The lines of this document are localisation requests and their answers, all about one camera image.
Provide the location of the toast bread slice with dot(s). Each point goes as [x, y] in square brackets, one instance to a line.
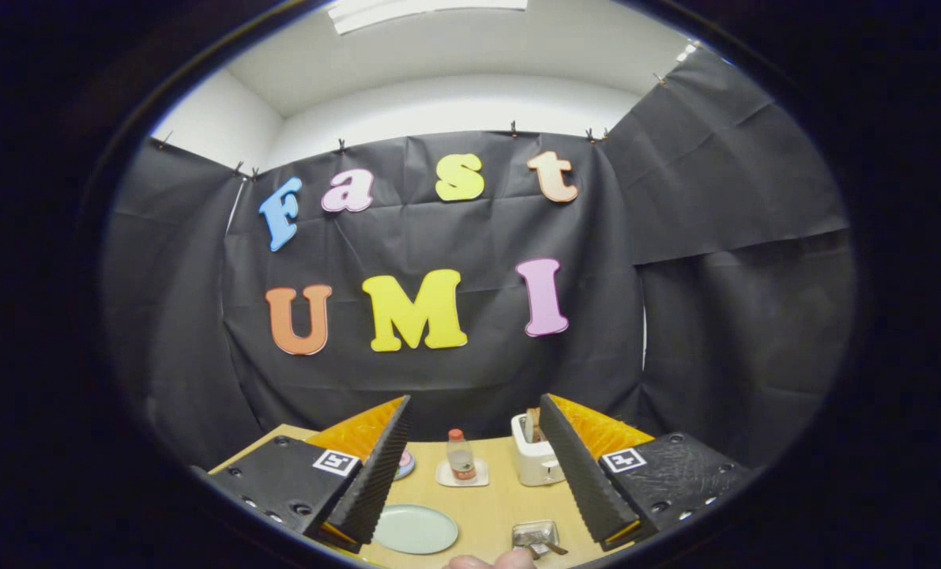
[532, 423]

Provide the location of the white square coaster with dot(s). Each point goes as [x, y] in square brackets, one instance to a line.
[446, 476]

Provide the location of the clear bottle with red cap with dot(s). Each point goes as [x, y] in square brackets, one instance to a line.
[462, 458]

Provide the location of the ceiling light panel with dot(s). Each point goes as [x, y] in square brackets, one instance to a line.
[423, 9]

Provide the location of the blue plate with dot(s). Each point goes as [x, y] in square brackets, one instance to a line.
[405, 466]

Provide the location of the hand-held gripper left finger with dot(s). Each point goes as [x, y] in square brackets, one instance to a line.
[375, 474]

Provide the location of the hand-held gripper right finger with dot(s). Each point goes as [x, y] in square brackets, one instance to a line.
[581, 474]

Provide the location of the metal drain basket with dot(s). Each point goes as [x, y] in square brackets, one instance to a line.
[521, 531]

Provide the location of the cream toaster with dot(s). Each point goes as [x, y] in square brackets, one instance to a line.
[533, 466]

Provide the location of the pale green plate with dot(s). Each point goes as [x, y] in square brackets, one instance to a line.
[415, 529]

